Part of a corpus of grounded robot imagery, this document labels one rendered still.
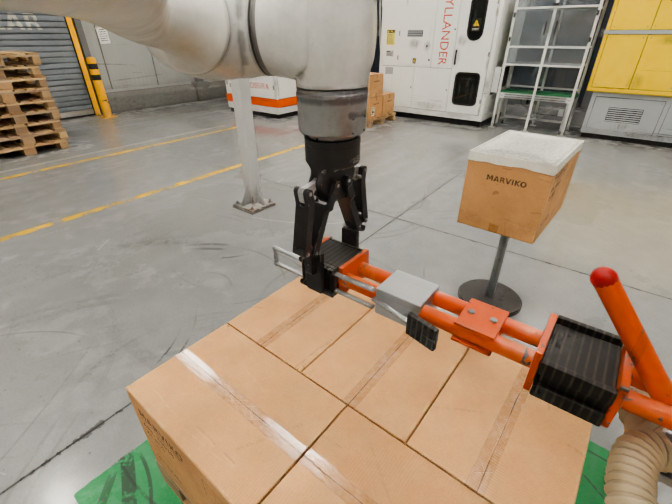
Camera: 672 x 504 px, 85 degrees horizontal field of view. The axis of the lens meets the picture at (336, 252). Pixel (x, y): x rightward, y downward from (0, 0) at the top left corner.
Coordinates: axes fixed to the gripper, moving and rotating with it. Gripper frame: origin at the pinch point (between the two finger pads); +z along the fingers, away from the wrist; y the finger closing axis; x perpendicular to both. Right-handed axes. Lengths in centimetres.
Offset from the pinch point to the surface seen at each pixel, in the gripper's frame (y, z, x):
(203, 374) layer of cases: 0, 66, 56
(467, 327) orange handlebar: -2.4, -0.8, -22.9
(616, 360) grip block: 2.1, -1.2, -37.6
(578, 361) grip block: -0.5, -1.2, -34.4
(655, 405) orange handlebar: -1.4, -0.5, -41.3
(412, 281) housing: 2.0, -1.0, -13.0
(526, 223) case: 147, 49, -3
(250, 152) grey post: 184, 65, 249
